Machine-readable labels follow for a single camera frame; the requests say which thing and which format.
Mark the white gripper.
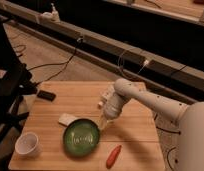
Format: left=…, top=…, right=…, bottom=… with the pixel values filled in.
left=98, top=93, right=129, bottom=131

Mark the green ceramic bowl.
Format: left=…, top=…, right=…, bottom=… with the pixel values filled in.
left=63, top=118, right=100, bottom=157

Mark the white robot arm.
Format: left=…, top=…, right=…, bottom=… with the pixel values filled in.
left=103, top=78, right=204, bottom=171

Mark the white tube bottle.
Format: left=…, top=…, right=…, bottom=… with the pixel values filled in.
left=98, top=85, right=114, bottom=109

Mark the orange carrot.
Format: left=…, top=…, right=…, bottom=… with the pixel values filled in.
left=106, top=145, right=122, bottom=169

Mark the white sponge block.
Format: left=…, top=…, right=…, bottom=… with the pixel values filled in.
left=58, top=113, right=76, bottom=126

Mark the black phone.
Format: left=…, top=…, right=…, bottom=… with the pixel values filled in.
left=37, top=90, right=56, bottom=101

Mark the white cup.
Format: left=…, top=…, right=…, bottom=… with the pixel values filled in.
left=15, top=132, right=41, bottom=158

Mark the black chair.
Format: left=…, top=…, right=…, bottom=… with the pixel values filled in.
left=0, top=19, right=37, bottom=143

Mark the black cable right floor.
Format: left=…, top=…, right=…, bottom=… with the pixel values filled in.
left=153, top=113, right=182, bottom=168

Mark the black floor cable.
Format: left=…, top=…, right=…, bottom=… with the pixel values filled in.
left=27, top=37, right=83, bottom=84

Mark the metal rail beam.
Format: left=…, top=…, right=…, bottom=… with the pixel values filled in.
left=0, top=0, right=204, bottom=101

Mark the white clamp on rail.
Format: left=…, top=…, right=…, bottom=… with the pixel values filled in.
left=41, top=4, right=60, bottom=22

